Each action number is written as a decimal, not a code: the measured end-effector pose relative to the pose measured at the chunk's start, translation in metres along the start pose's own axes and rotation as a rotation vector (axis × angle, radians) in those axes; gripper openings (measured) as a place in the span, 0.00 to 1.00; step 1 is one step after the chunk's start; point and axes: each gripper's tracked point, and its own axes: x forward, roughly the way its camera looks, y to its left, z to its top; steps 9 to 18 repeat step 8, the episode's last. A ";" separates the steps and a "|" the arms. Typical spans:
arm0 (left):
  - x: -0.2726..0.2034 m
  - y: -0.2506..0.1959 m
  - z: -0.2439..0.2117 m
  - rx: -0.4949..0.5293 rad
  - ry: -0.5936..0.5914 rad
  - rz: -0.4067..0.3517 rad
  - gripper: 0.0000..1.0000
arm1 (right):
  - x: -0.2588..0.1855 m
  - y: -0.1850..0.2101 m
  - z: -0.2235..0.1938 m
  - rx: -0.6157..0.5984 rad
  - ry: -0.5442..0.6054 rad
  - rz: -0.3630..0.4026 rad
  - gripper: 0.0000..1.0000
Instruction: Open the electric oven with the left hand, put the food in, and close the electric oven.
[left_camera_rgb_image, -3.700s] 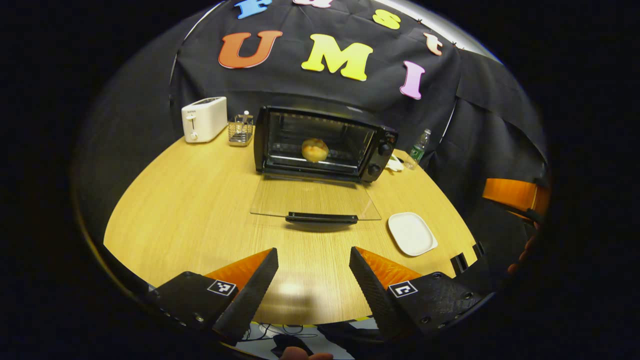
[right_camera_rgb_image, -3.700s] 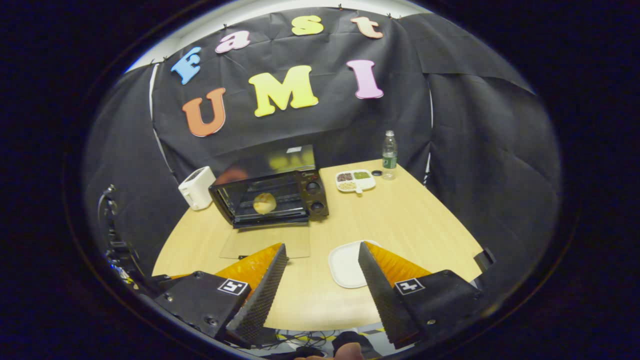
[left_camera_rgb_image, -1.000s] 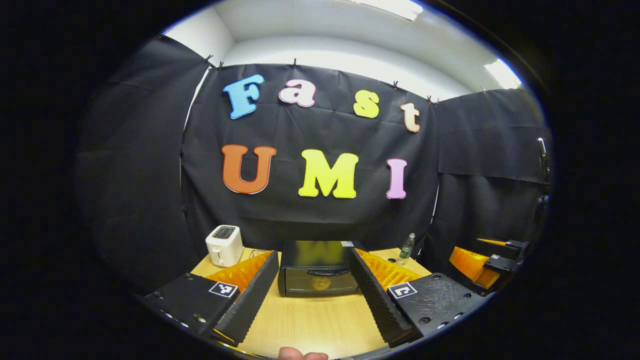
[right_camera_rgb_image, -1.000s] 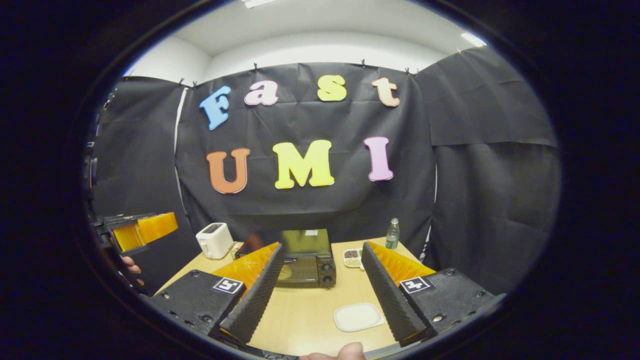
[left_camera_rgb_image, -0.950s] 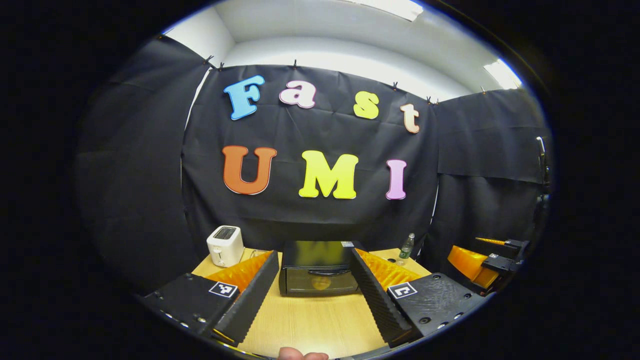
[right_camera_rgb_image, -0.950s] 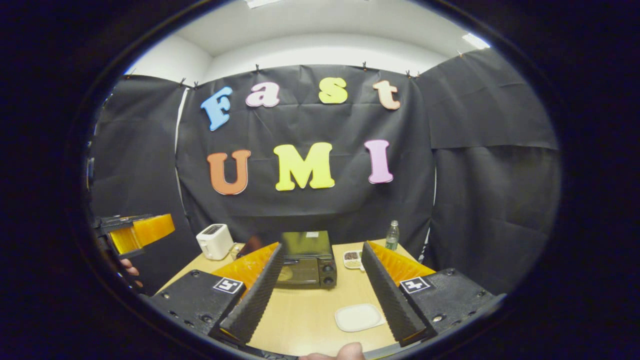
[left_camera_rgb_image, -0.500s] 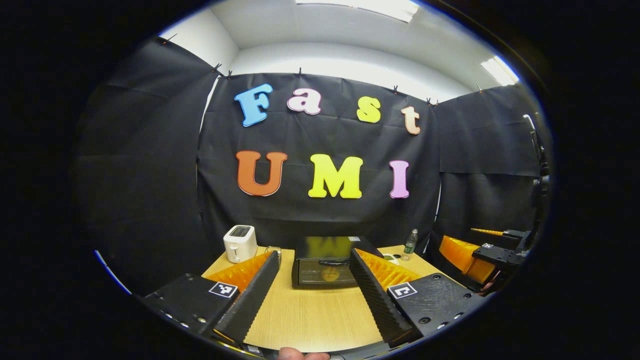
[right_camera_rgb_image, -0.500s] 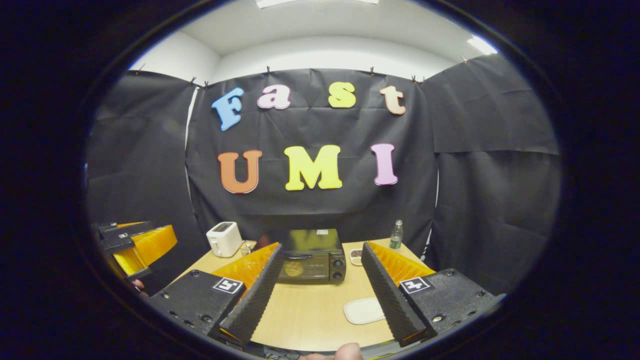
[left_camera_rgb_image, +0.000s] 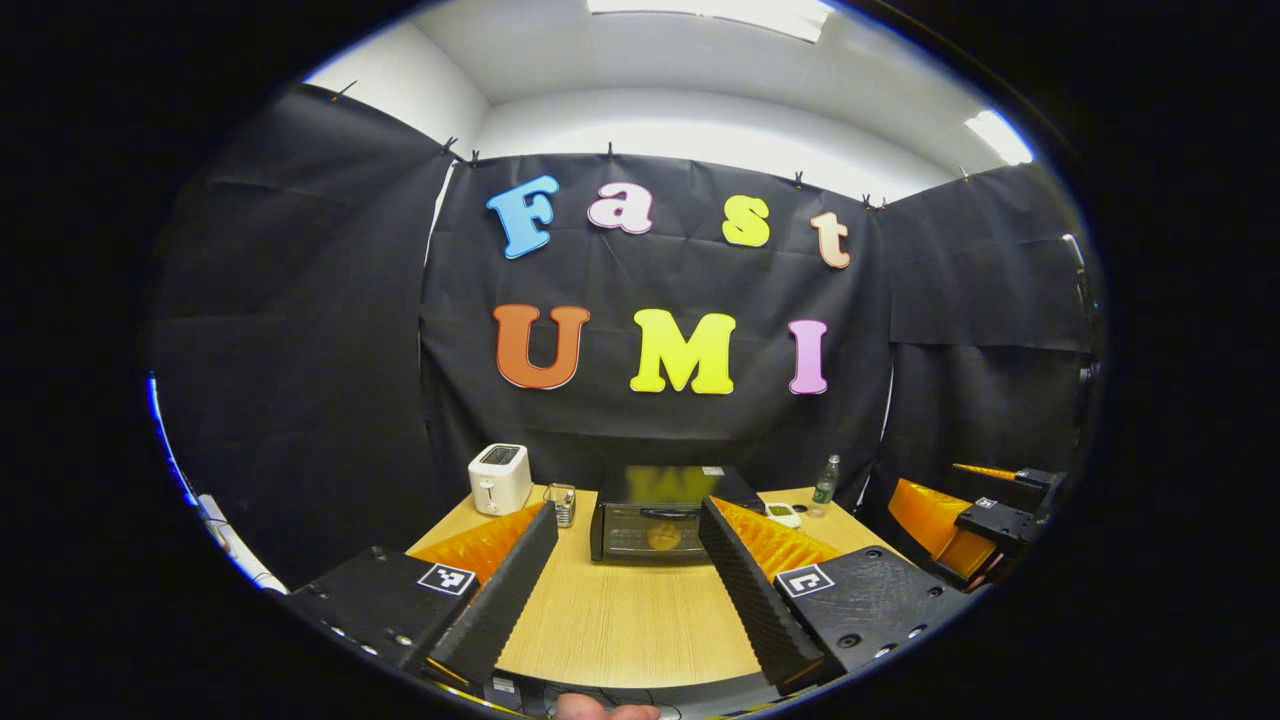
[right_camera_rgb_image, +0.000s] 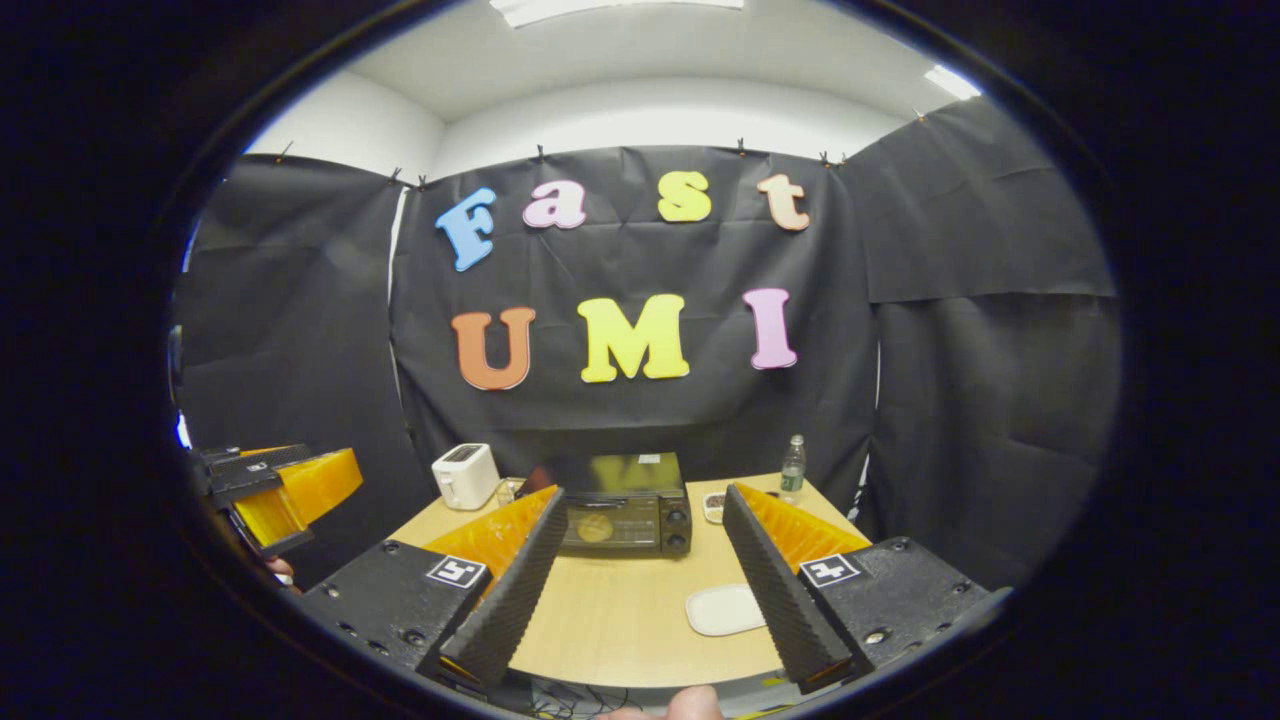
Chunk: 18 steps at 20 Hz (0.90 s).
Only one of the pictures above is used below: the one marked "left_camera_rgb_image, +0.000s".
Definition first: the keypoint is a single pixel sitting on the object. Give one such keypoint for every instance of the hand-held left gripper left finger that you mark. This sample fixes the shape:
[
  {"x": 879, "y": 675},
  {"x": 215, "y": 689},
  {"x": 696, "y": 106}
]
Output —
[{"x": 500, "y": 595}]

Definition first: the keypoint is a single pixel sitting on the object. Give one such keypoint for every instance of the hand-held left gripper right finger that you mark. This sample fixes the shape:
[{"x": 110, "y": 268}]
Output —
[{"x": 755, "y": 600}]

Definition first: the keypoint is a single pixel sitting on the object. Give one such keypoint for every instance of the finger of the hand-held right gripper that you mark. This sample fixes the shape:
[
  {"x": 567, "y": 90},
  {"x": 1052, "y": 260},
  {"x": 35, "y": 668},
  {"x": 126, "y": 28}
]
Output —
[
  {"x": 1035, "y": 476},
  {"x": 925, "y": 515}
]

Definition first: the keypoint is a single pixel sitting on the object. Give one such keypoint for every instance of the golden bread bun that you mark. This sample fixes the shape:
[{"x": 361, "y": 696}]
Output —
[{"x": 664, "y": 537}]

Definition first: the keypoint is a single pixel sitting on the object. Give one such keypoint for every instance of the black electric oven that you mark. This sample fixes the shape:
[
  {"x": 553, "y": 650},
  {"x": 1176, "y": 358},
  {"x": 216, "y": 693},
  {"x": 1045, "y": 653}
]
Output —
[{"x": 640, "y": 540}]

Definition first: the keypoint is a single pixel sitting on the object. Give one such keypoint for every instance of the white divided snack dish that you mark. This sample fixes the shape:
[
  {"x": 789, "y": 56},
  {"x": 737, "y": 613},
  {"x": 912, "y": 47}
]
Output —
[{"x": 782, "y": 515}]

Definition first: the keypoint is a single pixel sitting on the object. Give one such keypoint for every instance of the clear plastic water bottle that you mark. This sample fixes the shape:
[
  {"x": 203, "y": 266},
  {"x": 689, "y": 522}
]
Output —
[{"x": 825, "y": 490}]

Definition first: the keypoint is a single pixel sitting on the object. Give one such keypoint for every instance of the white toaster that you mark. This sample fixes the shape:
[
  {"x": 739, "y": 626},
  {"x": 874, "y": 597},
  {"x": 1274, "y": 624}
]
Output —
[{"x": 498, "y": 480}]

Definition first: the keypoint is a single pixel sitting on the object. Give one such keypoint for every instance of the black tripod stand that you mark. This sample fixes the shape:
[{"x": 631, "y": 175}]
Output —
[{"x": 1082, "y": 300}]

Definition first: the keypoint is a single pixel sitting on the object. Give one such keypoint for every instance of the long ceiling light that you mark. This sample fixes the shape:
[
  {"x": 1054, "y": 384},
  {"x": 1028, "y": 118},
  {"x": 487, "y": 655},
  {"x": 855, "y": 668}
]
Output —
[
  {"x": 998, "y": 138},
  {"x": 710, "y": 12}
]

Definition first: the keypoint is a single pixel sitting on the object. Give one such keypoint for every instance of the row of cloth clips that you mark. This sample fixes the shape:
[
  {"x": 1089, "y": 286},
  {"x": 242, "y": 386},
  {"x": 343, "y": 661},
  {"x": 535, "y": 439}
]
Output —
[{"x": 610, "y": 152}]

